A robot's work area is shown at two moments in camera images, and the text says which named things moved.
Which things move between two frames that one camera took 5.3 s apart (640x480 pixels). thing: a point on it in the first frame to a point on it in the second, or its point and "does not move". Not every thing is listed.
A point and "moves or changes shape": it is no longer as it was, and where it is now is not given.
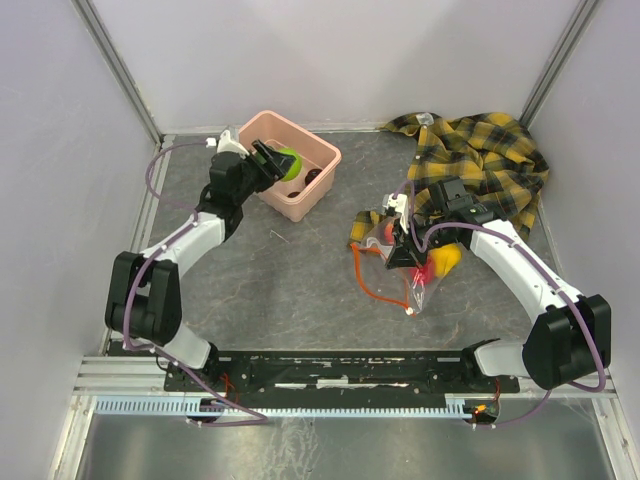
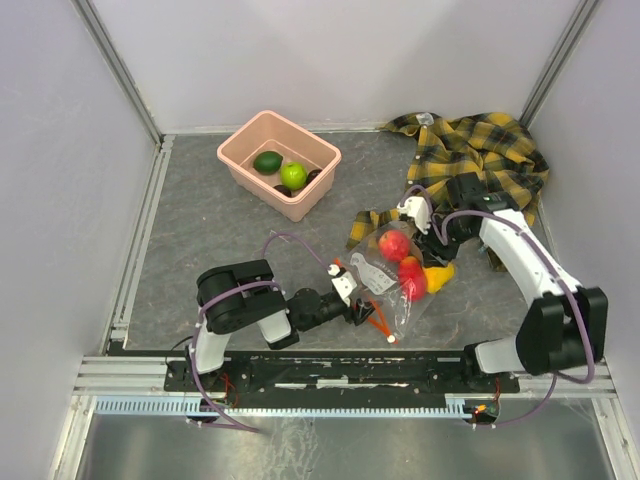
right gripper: x=405 y=253 to x=432 y=254
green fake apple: x=296 y=167 to x=293 y=175
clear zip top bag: x=409 y=286 moves or changes shape
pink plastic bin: x=316 y=179 does not move
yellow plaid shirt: x=492 y=155 does not move
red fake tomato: x=424 y=275 to x=393 y=245
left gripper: x=276 y=164 to x=363 y=310
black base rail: x=348 y=372 does not move
